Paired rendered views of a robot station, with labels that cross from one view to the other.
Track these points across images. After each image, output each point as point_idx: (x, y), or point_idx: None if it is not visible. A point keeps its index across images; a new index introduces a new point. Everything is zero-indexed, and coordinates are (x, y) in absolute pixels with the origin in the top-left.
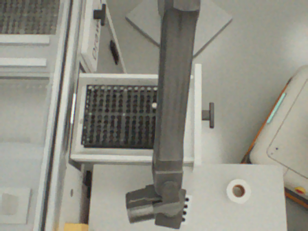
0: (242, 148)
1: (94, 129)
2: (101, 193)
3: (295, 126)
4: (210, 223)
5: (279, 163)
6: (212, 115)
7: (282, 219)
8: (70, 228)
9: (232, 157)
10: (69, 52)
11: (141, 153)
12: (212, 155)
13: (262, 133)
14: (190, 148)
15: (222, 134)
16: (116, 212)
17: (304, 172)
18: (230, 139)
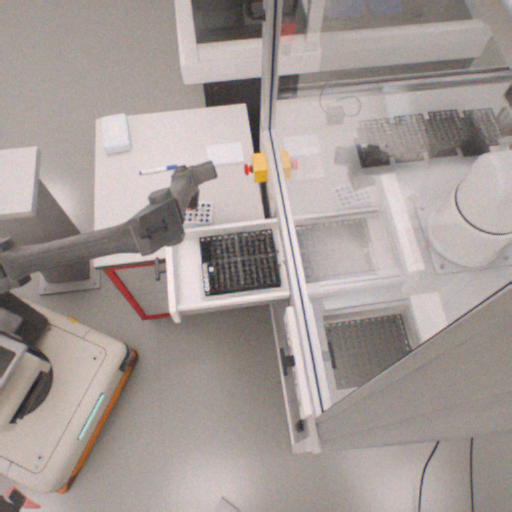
0: (135, 384)
1: (262, 242)
2: (255, 219)
3: (69, 390)
4: None
5: (93, 341)
6: (156, 266)
7: (97, 222)
8: (261, 167)
9: (148, 372)
10: (294, 284)
11: None
12: (172, 370)
13: (109, 380)
14: (177, 252)
15: (161, 400)
16: (239, 207)
17: (65, 336)
18: (150, 395)
